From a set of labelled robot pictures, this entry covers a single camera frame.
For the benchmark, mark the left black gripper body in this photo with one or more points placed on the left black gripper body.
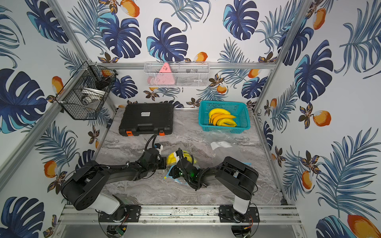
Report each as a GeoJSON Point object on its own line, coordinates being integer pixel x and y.
{"type": "Point", "coordinates": [162, 162]}

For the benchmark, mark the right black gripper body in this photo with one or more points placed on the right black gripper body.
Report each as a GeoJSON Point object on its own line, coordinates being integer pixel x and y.
{"type": "Point", "coordinates": [176, 173]}

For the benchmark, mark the yellow banana bunch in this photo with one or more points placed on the yellow banana bunch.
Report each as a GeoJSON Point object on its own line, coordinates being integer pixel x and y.
{"type": "Point", "coordinates": [218, 111]}
{"type": "Point", "coordinates": [172, 159]}

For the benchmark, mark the clear zip-top bag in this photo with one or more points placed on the clear zip-top bag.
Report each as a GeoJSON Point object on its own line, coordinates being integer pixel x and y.
{"type": "Point", "coordinates": [223, 145]}
{"type": "Point", "coordinates": [173, 171]}

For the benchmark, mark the orange-yellow banana pair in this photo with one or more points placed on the orange-yellow banana pair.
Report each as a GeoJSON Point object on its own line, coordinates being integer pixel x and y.
{"type": "Point", "coordinates": [217, 117]}

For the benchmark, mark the single yellow banana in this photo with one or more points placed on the single yellow banana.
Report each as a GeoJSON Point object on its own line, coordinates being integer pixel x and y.
{"type": "Point", "coordinates": [226, 123]}

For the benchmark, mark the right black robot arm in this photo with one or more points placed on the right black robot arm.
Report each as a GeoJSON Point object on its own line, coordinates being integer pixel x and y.
{"type": "Point", "coordinates": [236, 176]}

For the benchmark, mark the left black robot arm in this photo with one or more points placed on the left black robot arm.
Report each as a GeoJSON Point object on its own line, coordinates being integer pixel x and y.
{"type": "Point", "coordinates": [83, 189]}

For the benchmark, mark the black plastic tool case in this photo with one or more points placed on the black plastic tool case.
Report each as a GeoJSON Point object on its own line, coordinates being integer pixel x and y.
{"type": "Point", "coordinates": [151, 118]}

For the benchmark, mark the teal plastic basket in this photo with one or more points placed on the teal plastic basket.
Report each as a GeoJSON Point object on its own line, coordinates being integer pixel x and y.
{"type": "Point", "coordinates": [239, 110]}

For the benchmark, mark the pink triangular item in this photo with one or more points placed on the pink triangular item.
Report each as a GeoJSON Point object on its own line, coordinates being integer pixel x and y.
{"type": "Point", "coordinates": [165, 76]}

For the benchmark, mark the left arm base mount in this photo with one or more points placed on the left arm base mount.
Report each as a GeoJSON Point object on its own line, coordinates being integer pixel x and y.
{"type": "Point", "coordinates": [124, 213]}

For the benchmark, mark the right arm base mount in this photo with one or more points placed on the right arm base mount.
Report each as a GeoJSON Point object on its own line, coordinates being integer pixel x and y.
{"type": "Point", "coordinates": [227, 214]}

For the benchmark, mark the white wire wall basket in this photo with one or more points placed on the white wire wall basket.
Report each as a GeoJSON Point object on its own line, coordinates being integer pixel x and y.
{"type": "Point", "coordinates": [186, 73]}

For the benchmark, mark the black wire basket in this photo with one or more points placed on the black wire basket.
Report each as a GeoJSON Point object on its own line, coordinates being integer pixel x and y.
{"type": "Point", "coordinates": [85, 94]}

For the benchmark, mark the aluminium front rail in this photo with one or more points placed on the aluminium front rail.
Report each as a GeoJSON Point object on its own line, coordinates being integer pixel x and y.
{"type": "Point", "coordinates": [186, 215]}

